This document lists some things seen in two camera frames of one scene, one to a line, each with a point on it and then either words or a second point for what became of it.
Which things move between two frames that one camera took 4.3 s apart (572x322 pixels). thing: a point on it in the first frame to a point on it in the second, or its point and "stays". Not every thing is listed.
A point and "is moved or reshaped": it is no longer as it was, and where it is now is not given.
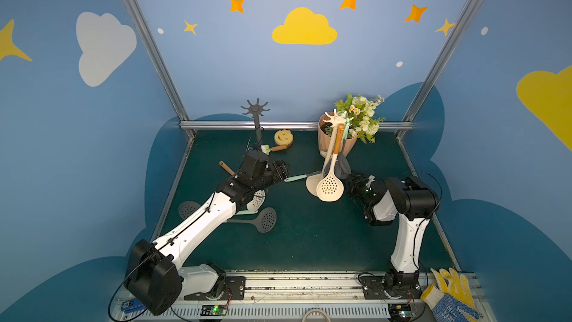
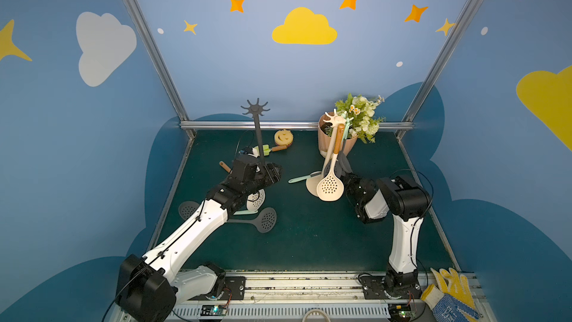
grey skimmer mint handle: x=290 y=179 is moved or reshaped
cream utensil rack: x=313 y=181 stays
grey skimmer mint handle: x=265 y=223 stays
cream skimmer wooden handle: x=330 y=188 stays
